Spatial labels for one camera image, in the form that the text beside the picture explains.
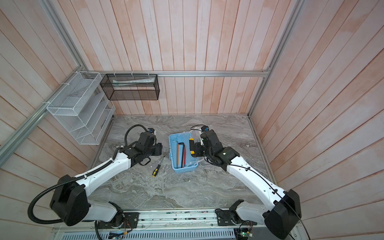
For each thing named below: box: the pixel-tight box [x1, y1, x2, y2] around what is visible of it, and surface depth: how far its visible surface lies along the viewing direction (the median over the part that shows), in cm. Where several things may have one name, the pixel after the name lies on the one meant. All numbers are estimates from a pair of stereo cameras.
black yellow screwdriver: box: [152, 155, 165, 178], surface depth 90 cm
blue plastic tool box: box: [168, 131, 199, 173], surface depth 99 cm
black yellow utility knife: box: [189, 138, 195, 155], surface depth 95 cm
